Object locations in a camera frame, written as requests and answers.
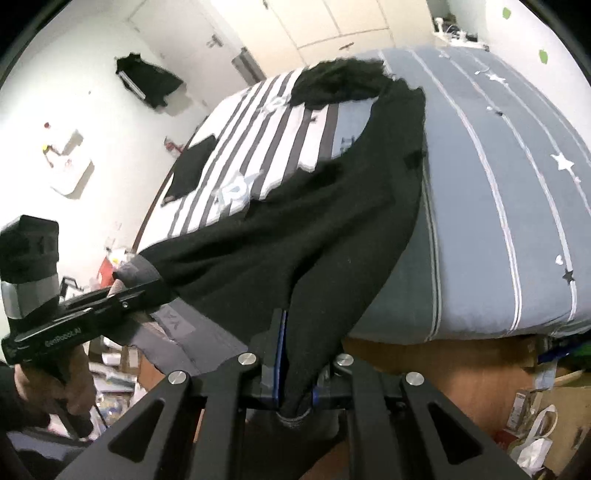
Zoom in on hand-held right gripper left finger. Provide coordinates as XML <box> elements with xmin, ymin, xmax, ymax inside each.
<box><xmin>55</xmin><ymin>308</ymin><xmax>289</xmax><ymax>480</ymax></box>

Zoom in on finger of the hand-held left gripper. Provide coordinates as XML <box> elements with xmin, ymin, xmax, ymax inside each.
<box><xmin>62</xmin><ymin>276</ymin><xmax>180</xmax><ymax>326</ymax></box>

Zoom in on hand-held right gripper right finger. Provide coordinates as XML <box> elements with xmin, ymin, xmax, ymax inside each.
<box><xmin>310</xmin><ymin>352</ymin><xmax>533</xmax><ymax>480</ymax></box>

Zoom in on black pants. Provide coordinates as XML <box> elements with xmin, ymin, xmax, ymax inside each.
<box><xmin>139</xmin><ymin>80</ymin><xmax>428</xmax><ymax>416</ymax></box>

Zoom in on person's left forearm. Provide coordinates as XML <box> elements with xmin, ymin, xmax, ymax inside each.
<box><xmin>0</xmin><ymin>362</ymin><xmax>52</xmax><ymax>437</ymax></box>

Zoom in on person's left hand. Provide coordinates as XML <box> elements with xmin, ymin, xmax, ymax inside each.
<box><xmin>13</xmin><ymin>344</ymin><xmax>99</xmax><ymax>432</ymax></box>

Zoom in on floor clutter of packages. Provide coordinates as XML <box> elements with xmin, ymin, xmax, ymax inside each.
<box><xmin>60</xmin><ymin>244</ymin><xmax>148</xmax><ymax>435</ymax></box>

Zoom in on folded black cloth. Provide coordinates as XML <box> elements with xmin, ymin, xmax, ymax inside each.
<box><xmin>161</xmin><ymin>134</ymin><xmax>219</xmax><ymax>206</ymax></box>

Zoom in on white plastic bag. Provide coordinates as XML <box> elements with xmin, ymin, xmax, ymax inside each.
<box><xmin>516</xmin><ymin>405</ymin><xmax>560</xmax><ymax>468</ymax></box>

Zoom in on black jacket with white stripes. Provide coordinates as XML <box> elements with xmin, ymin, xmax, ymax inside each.
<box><xmin>115</xmin><ymin>53</ymin><xmax>185</xmax><ymax>110</ymax></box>

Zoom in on brown cardboard boxes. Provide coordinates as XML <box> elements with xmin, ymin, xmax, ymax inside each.
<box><xmin>494</xmin><ymin>337</ymin><xmax>591</xmax><ymax>472</ymax></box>

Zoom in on bed with striped bedding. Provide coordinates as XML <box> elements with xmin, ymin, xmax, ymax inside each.
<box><xmin>134</xmin><ymin>44</ymin><xmax>591</xmax><ymax>384</ymax></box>

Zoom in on grey suitcase with black trim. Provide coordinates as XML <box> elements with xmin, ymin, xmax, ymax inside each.
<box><xmin>232</xmin><ymin>47</ymin><xmax>267</xmax><ymax>85</ymax></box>

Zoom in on white room door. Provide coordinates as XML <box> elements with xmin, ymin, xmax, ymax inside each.
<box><xmin>128</xmin><ymin>0</ymin><xmax>259</xmax><ymax>52</ymax></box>

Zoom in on crumpled black garment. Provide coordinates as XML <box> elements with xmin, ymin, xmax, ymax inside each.
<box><xmin>291</xmin><ymin>58</ymin><xmax>393</xmax><ymax>110</ymax></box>

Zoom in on cream four-door wardrobe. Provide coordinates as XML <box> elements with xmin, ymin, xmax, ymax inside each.
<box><xmin>217</xmin><ymin>0</ymin><xmax>439</xmax><ymax>65</ymax></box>

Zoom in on white headboard with green stickers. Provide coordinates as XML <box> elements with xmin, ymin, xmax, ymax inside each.
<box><xmin>445</xmin><ymin>0</ymin><xmax>580</xmax><ymax>95</ymax></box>

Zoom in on white hanging wall bag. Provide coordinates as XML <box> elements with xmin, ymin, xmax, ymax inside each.
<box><xmin>41</xmin><ymin>129</ymin><xmax>96</xmax><ymax>200</ymax></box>

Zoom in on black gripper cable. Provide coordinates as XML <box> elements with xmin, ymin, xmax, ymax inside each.
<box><xmin>91</xmin><ymin>399</ymin><xmax>114</xmax><ymax>432</ymax></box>

